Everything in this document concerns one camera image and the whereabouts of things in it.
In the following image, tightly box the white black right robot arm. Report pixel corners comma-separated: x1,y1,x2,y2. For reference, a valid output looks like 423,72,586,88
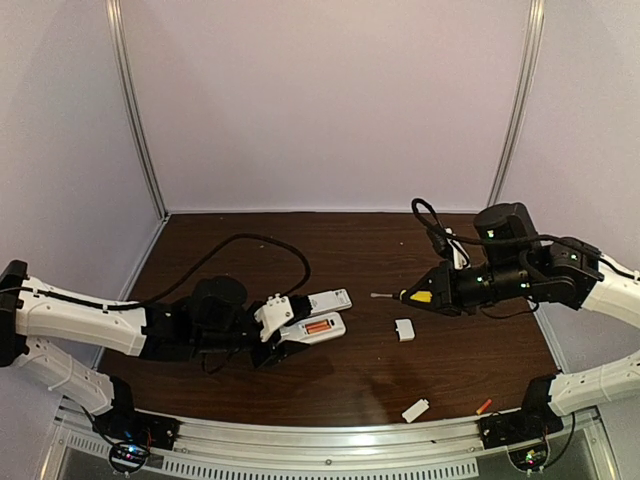
398,198,639,417

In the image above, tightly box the large white remote control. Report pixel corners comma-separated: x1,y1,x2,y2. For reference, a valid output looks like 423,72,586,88
308,289,353,316

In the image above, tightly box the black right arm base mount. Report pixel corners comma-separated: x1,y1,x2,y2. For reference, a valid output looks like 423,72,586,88
478,400,564,449

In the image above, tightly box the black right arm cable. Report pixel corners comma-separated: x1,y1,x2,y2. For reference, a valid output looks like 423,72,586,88
410,197,640,281

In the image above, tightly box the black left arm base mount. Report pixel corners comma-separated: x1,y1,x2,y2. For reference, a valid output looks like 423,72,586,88
93,409,181,450

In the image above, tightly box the small white battery cover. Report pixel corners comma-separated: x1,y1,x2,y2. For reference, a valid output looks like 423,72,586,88
401,398,430,423

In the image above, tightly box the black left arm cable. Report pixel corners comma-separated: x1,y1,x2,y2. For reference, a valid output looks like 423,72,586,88
0,235,312,321

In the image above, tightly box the left aluminium corner post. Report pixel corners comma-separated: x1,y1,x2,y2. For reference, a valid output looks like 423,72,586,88
105,0,169,221

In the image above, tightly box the aluminium corner post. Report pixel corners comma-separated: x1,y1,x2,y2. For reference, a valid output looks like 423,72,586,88
105,0,169,221
487,0,546,207

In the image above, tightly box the yellow handled screwdriver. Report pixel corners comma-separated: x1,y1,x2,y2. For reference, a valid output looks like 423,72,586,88
370,290,432,304

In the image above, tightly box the aluminium front rail frame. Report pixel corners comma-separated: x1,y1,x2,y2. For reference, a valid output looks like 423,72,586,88
37,389,616,480

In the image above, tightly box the right aluminium corner post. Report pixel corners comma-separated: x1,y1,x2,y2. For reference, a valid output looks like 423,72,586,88
487,0,546,207

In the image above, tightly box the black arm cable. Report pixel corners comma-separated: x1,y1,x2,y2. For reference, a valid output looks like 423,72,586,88
410,197,640,281
0,235,312,321

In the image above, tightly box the small white remote control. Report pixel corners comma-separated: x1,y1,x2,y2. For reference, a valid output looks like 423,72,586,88
280,312,347,345

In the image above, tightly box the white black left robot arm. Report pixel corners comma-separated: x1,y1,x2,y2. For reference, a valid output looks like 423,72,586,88
1,260,315,419

